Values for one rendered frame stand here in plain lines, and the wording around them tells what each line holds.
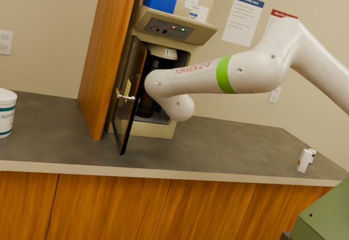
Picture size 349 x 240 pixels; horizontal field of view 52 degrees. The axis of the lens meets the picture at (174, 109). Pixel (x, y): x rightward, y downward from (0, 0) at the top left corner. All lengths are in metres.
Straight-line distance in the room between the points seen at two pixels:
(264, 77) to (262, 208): 1.02
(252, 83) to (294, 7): 1.49
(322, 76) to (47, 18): 1.29
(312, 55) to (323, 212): 0.51
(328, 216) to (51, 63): 1.42
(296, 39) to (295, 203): 1.11
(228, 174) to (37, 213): 0.78
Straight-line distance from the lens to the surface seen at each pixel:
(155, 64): 1.64
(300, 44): 1.08
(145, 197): 1.50
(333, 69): 1.12
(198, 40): 1.55
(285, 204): 1.95
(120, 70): 1.56
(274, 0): 2.32
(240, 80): 0.98
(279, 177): 1.76
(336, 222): 1.26
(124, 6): 1.38
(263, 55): 0.97
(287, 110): 2.65
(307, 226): 1.27
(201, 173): 1.50
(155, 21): 1.43
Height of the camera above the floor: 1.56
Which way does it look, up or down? 16 degrees down
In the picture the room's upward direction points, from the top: 17 degrees clockwise
